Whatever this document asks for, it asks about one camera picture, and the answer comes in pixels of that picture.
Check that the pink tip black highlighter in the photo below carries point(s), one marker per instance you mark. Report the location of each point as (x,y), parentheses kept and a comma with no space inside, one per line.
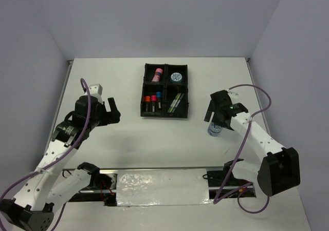
(153,106)

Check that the green slim pen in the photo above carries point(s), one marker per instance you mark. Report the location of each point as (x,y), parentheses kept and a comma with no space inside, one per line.
(177,98)

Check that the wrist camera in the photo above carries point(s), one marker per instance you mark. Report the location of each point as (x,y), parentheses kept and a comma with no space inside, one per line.
(95,90)
(233,95)

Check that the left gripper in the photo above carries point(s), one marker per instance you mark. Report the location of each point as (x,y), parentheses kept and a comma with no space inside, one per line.
(109,117)

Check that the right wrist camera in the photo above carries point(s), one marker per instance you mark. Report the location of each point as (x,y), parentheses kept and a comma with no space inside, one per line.
(233,95)

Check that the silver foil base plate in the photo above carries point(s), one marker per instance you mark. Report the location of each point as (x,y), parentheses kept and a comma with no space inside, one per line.
(162,187)

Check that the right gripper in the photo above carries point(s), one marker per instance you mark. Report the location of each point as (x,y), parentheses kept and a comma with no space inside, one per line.
(211,109)

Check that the black compartment tray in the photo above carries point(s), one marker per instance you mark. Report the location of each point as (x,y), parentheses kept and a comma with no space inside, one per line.
(168,89)

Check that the blue slim pen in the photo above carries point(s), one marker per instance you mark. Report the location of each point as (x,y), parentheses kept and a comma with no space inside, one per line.
(180,99)

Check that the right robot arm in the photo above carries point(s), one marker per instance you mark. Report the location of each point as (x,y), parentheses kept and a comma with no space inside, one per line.
(279,168)

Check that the orange tip black highlighter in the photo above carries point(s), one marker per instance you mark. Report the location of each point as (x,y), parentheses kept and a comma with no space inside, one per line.
(146,106)

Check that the pink bottle of pens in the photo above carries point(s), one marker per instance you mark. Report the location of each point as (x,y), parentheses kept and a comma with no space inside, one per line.
(157,75)

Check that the blue tip black highlighter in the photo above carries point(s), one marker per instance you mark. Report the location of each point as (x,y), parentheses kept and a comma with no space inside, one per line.
(159,103)

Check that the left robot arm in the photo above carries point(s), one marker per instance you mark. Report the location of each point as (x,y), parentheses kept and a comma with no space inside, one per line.
(34,206)

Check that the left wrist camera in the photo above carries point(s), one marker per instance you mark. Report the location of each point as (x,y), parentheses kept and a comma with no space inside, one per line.
(95,90)

